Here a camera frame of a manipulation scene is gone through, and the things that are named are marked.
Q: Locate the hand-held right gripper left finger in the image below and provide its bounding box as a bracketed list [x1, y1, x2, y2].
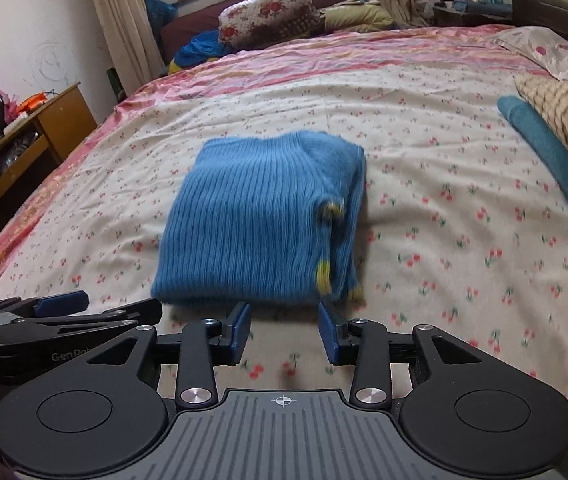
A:
[86, 301, 252, 409]

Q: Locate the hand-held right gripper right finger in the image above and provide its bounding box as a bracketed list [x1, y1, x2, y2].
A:
[316, 301, 485, 408]

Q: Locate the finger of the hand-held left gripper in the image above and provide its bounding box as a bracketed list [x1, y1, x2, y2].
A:
[11, 298, 163, 333]
[0, 290, 90, 318]

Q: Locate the blue yellow-striped knit sweater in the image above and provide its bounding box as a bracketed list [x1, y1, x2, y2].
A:
[151, 130, 369, 308]

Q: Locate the clear plastic bag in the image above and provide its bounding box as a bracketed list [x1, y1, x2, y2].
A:
[0, 132, 40, 166]

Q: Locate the cherry print bed sheet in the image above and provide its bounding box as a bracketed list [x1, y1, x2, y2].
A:
[0, 45, 568, 431]

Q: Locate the wooden side cabinet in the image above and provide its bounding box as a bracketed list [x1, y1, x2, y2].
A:
[0, 82, 99, 261]

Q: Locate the orange object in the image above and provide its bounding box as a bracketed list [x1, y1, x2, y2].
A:
[16, 91, 47, 113]

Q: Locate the pink bag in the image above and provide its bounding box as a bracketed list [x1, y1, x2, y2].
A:
[0, 87, 20, 123]

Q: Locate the blue and yellow cloth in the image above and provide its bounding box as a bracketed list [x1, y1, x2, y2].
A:
[168, 30, 235, 75]

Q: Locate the teal folded cloth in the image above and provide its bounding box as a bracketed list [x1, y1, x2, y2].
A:
[496, 95, 568, 256]

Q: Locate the maroon bench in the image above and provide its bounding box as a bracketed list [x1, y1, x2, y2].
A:
[159, 0, 370, 63]

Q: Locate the blue bag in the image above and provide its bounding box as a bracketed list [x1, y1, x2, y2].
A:
[144, 0, 177, 36]

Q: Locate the yellow-green pillow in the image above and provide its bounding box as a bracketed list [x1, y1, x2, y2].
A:
[321, 2, 396, 33]

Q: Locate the floral red pillow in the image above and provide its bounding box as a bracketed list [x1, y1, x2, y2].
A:
[218, 0, 322, 51]

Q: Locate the dark nightstand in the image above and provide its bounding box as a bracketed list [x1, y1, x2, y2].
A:
[431, 7, 515, 28]

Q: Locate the white pink-dotted pillow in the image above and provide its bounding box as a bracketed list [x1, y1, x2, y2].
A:
[494, 26, 568, 83]

